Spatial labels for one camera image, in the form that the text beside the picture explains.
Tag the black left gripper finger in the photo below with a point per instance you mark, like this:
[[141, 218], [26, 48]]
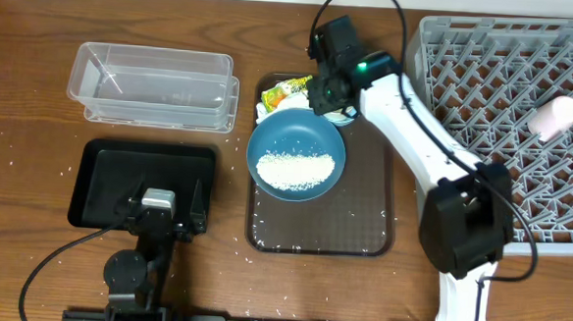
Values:
[[131, 199], [198, 210]]

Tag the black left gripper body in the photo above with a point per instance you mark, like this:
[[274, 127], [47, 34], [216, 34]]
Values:
[[180, 227]]

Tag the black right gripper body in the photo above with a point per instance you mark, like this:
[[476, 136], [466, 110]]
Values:
[[334, 80]]

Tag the light blue bowl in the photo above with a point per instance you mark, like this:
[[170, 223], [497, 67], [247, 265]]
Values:
[[348, 111]]

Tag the pink cup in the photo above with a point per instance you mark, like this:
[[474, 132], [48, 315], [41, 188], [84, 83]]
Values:
[[552, 118]]

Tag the cream white cup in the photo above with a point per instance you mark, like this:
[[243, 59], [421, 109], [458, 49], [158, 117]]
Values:
[[338, 118]]

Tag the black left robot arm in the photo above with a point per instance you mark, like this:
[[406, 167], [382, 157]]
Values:
[[136, 277]]

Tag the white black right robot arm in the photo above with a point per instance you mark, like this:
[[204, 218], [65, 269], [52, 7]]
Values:
[[466, 219]]

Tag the grey dishwasher rack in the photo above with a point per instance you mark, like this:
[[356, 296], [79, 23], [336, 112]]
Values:
[[484, 79]]

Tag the crumpled white tissue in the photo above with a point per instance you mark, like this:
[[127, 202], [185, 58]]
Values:
[[297, 100]]

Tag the black plastic tray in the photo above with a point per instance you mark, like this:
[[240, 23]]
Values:
[[109, 166]]

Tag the dark blue plate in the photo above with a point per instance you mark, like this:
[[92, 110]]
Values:
[[296, 132]]

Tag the green yellow snack wrapper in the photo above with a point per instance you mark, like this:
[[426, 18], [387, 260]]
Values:
[[272, 97]]

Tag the white rice pile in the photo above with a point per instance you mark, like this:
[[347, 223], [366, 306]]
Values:
[[294, 172]]

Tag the clear plastic bin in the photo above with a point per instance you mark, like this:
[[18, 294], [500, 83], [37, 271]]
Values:
[[96, 62]]

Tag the brown serving tray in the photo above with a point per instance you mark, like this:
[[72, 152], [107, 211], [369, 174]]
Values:
[[354, 218]]

